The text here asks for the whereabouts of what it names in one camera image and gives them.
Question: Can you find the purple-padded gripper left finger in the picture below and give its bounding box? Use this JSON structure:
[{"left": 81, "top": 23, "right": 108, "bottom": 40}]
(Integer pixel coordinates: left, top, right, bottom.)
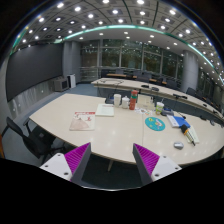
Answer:
[{"left": 41, "top": 143, "right": 91, "bottom": 185}]

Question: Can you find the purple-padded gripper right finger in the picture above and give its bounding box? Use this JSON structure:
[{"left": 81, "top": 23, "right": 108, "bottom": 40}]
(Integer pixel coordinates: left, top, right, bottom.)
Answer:
[{"left": 132, "top": 143, "right": 181, "bottom": 185}]

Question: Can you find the grey computer mouse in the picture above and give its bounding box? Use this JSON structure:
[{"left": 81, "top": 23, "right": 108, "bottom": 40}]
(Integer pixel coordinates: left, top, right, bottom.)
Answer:
[{"left": 173, "top": 142, "right": 184, "bottom": 150}]

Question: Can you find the round teal mouse pad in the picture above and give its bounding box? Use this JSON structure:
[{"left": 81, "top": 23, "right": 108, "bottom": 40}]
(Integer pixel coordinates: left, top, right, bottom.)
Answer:
[{"left": 145, "top": 117, "right": 165, "bottom": 131}]

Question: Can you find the black office chair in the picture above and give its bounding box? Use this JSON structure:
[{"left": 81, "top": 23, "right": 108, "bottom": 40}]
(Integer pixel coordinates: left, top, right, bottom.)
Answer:
[{"left": 6, "top": 117, "right": 65, "bottom": 162}]

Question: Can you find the red and white booklet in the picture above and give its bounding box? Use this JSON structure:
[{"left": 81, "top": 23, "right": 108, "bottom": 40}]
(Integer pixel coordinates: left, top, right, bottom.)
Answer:
[{"left": 70, "top": 111, "right": 95, "bottom": 131}]

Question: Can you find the yellow and black tool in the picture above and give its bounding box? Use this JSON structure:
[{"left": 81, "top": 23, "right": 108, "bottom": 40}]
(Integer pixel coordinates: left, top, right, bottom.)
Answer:
[{"left": 181, "top": 124, "right": 195, "bottom": 146}]

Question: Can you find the green-topped drink cup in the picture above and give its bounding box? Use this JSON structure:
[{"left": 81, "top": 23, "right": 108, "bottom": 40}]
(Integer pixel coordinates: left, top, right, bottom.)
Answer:
[{"left": 156, "top": 102, "right": 164, "bottom": 115}]

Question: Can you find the white notebook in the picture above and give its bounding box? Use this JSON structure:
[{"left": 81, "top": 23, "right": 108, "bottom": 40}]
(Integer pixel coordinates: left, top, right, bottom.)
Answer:
[{"left": 96, "top": 104, "right": 114, "bottom": 117}]

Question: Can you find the white paper box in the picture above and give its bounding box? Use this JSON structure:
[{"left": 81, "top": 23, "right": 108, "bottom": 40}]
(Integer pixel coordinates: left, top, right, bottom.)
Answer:
[{"left": 137, "top": 94, "right": 154, "bottom": 110}]

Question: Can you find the red and green bottle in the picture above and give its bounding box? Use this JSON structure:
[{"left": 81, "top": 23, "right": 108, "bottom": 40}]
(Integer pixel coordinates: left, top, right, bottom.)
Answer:
[{"left": 129, "top": 90, "right": 138, "bottom": 110}]

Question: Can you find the small white cup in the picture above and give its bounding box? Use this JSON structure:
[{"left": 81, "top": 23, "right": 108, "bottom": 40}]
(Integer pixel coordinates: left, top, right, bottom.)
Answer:
[{"left": 122, "top": 96, "right": 129, "bottom": 109}]

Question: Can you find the white paper cup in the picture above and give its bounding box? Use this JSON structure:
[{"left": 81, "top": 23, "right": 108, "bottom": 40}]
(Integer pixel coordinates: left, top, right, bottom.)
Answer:
[{"left": 114, "top": 94, "right": 121, "bottom": 107}]

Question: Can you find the grey cabinet box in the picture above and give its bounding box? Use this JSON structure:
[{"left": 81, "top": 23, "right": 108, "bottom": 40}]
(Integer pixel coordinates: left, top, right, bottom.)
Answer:
[{"left": 54, "top": 78, "right": 69, "bottom": 92}]

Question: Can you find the large dark wall screen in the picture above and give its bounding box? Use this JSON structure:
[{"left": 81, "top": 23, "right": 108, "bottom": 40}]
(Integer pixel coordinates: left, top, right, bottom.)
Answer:
[{"left": 6, "top": 44, "right": 63, "bottom": 101}]

